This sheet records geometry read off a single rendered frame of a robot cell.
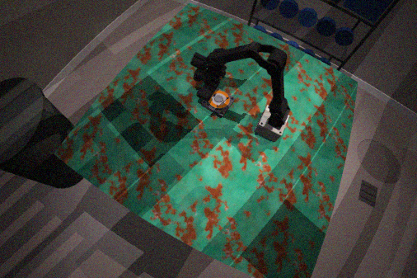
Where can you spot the orange round plate with holes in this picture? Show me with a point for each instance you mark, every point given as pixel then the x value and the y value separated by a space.
pixel 222 104

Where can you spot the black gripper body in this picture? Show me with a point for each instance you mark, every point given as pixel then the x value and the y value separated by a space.
pixel 205 92

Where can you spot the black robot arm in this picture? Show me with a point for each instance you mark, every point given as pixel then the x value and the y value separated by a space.
pixel 275 65

